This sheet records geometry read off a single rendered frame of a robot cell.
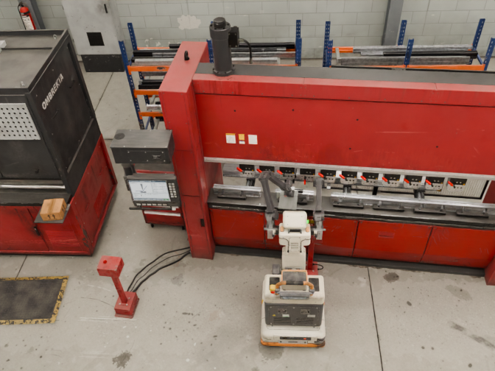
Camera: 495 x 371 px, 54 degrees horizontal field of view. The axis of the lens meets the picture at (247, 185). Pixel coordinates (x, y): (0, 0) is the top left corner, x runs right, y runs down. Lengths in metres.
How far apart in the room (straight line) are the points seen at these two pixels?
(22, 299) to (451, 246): 4.64
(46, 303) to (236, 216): 2.29
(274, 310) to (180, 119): 1.93
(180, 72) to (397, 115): 1.90
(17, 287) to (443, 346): 4.58
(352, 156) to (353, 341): 1.86
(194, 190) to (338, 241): 1.65
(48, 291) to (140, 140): 2.39
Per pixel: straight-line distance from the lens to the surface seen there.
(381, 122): 4.42
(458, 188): 5.03
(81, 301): 5.78
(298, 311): 4.66
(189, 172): 4.75
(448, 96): 4.32
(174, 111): 4.31
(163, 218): 5.94
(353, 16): 8.79
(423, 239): 5.38
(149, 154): 4.26
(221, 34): 4.12
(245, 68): 4.39
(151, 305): 5.52
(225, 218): 5.28
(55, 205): 5.23
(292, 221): 4.29
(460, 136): 4.61
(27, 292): 6.08
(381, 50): 6.50
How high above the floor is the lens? 4.56
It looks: 44 degrees down
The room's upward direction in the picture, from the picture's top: 4 degrees counter-clockwise
